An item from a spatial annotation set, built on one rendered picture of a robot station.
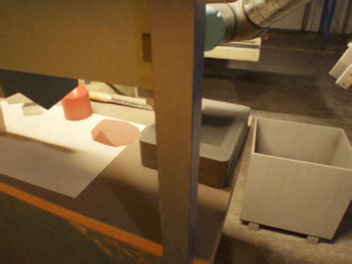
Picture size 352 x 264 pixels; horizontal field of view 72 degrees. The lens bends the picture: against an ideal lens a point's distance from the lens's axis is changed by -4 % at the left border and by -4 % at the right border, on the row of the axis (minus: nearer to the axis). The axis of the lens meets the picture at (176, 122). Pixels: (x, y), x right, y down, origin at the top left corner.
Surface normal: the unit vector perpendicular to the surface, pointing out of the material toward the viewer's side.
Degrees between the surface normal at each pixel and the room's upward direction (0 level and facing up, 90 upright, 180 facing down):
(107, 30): 90
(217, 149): 0
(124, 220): 0
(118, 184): 0
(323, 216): 90
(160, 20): 90
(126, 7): 90
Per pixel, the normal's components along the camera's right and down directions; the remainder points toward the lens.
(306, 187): -0.31, 0.47
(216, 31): 0.53, 0.41
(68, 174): 0.00, -0.87
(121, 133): 0.32, -0.68
